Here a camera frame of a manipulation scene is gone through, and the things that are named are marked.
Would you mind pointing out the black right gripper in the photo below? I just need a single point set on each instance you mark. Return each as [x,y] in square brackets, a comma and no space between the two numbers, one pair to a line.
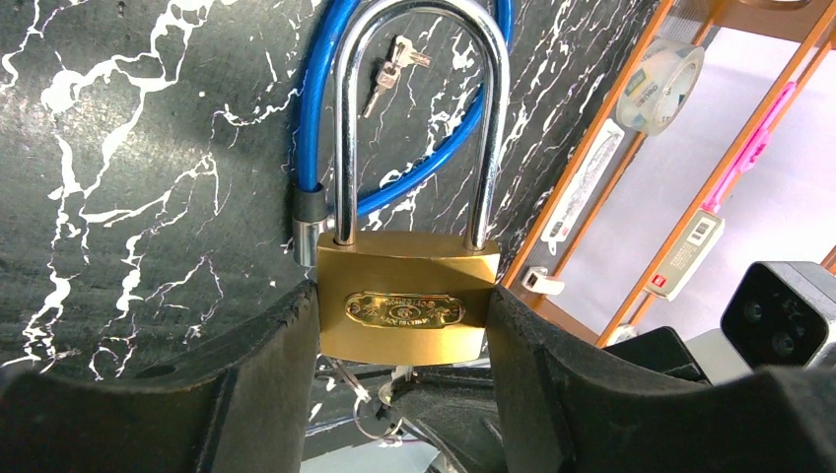
[660,350]

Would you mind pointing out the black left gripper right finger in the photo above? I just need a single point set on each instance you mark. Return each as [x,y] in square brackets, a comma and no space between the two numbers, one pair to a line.
[567,406]

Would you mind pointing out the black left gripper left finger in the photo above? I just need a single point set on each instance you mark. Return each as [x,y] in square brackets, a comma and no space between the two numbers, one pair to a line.
[239,402]

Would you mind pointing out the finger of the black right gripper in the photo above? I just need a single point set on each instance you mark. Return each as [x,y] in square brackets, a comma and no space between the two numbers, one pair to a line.
[455,410]

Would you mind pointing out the brass padlock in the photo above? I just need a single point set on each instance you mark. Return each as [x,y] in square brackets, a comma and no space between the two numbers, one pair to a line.
[405,298]

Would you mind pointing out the silver padlock keys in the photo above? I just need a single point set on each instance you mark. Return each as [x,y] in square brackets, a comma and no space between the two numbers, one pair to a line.
[372,412]

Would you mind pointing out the white small box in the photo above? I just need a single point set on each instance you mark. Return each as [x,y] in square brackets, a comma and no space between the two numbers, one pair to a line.
[686,255]

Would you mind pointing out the pink small eraser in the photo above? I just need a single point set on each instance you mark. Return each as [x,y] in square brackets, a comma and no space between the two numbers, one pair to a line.
[537,280]

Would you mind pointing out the pink highlighter pen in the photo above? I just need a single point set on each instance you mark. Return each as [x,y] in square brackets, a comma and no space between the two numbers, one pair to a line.
[748,156]

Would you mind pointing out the packaged protractor ruler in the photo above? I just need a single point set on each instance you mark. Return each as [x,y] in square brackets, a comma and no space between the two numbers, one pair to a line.
[582,184]

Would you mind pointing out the clear tape roll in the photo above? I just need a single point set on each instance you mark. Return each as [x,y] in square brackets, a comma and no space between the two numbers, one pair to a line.
[659,86]

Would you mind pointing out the orange tiered rack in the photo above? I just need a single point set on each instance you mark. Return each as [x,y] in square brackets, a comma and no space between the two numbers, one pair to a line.
[781,209]

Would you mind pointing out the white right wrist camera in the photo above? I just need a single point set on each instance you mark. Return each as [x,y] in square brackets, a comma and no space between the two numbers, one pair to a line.
[782,314]

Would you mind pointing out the blue cable lock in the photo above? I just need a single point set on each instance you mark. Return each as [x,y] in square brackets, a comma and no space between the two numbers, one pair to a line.
[309,212]

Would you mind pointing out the small cable lock keys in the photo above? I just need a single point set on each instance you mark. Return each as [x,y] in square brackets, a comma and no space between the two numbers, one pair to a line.
[401,55]

